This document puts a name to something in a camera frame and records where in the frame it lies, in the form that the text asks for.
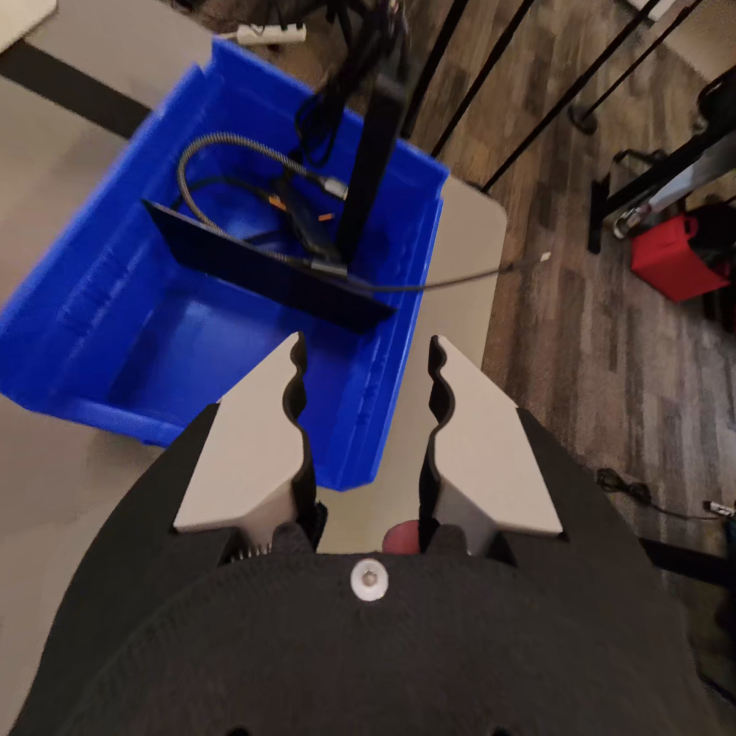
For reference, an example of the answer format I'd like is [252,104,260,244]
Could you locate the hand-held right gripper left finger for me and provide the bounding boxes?
[173,334,317,536]

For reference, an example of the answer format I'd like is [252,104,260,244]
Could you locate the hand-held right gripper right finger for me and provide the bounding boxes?
[420,336,564,539]

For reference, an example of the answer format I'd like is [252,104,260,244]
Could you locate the blue plastic bin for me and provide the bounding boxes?
[0,35,452,493]

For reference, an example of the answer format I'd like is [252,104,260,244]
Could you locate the slim hub black cable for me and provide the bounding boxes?
[302,251,555,292]

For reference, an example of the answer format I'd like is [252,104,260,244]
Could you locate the black cable with orange plug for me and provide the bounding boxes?
[263,173,340,231]

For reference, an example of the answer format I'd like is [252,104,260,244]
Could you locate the black multi-port hub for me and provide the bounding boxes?
[334,75,407,272]

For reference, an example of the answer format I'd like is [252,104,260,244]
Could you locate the dark bin divider panel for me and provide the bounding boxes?
[142,198,399,334]

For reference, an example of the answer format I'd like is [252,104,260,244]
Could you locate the red bag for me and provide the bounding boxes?
[631,213,733,303]

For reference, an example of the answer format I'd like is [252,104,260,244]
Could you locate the white power strip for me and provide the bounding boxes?
[238,21,309,48]

